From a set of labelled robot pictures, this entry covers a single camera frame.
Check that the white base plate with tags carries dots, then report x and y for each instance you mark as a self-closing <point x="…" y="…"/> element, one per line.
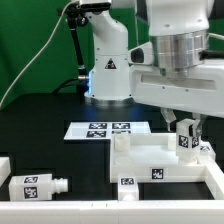
<point x="103" y="130"/>

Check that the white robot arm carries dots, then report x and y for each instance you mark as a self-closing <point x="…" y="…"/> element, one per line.
<point x="173" y="70"/>

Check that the white right fence wall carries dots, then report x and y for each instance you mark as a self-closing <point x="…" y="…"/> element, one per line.
<point x="215" y="180"/>

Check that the white square tabletop part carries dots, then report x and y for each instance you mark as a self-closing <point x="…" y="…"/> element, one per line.
<point x="152" y="158"/>

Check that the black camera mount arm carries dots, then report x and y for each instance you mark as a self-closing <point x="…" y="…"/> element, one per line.
<point x="76" y="18"/>

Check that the black camera on mount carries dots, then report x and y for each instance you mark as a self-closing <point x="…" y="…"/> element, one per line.
<point x="91" y="5"/>

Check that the white left fence block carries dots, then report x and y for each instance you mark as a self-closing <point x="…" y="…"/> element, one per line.
<point x="5" y="169"/>

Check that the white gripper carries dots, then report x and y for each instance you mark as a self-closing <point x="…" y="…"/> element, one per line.
<point x="200" y="92"/>

